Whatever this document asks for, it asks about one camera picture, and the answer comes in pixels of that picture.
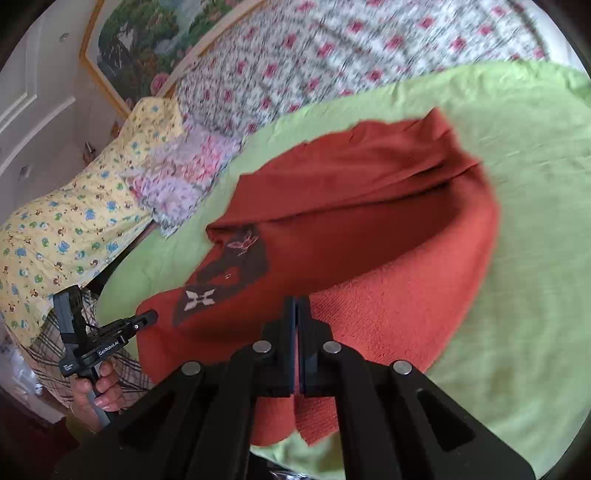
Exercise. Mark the green bed sheet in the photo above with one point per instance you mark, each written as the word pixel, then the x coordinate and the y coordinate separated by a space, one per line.
pixel 531 230

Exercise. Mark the gold framed landscape painting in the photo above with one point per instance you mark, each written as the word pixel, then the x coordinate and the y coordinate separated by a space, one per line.
pixel 138 41

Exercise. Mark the white wardrobe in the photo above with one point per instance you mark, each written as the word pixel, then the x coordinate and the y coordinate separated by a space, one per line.
pixel 32 92

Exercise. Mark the purple floral ruffled pillow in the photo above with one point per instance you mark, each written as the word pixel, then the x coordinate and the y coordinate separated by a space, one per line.
pixel 184 175

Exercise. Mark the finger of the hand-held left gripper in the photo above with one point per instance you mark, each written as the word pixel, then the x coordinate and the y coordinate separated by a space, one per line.
pixel 134 323

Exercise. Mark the plaid cloth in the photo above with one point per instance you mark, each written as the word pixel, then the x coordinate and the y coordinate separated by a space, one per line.
pixel 51 364

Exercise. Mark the pink floral duvet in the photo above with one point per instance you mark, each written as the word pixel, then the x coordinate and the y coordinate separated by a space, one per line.
pixel 346 46

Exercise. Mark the person's left hand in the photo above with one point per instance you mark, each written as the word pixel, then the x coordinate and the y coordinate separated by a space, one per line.
pixel 112 387

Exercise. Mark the red knitted sweater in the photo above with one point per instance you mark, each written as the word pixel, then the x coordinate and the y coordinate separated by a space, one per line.
pixel 369 230

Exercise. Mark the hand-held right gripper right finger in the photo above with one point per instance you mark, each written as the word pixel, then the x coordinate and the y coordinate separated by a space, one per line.
pixel 304 332

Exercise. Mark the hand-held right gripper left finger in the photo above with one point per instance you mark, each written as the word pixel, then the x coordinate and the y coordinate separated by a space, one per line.
pixel 290 332

